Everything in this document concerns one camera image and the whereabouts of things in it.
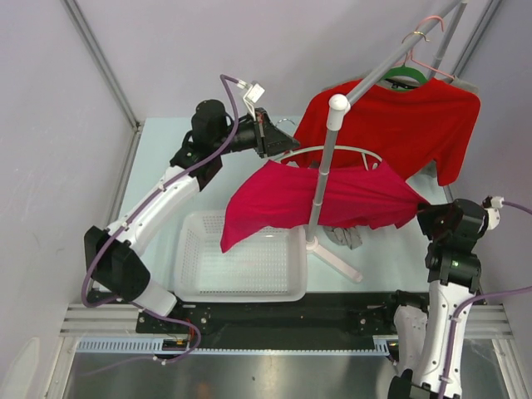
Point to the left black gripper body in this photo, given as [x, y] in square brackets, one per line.
[260, 135]

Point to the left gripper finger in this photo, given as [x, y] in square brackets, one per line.
[281, 145]
[268, 130]

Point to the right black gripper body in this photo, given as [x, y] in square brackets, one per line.
[431, 220]

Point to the magenta t shirt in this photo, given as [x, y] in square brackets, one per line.
[281, 196]

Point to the pale green hanger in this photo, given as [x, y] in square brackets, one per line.
[370, 160]

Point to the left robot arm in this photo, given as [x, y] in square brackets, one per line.
[113, 254]

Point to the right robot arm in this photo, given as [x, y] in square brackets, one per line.
[431, 331]

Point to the red t shirt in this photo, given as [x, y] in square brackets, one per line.
[409, 129]

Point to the dark green hanger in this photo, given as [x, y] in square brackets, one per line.
[402, 70]

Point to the grey garment behind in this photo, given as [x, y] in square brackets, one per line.
[430, 168]

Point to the grey clothes rack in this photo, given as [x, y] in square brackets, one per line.
[339, 106]

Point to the grey cloth on table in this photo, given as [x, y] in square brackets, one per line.
[349, 237]

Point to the white perforated plastic basket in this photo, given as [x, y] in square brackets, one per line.
[267, 267]

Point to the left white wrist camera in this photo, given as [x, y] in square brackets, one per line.
[251, 93]

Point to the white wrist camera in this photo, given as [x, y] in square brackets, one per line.
[492, 206]
[251, 93]

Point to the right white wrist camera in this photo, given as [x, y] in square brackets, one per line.
[492, 206]

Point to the white slotted cable duct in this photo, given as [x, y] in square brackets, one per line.
[173, 346]

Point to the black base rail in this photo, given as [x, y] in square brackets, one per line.
[317, 317]

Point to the pink wire hanger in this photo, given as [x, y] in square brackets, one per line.
[418, 32]

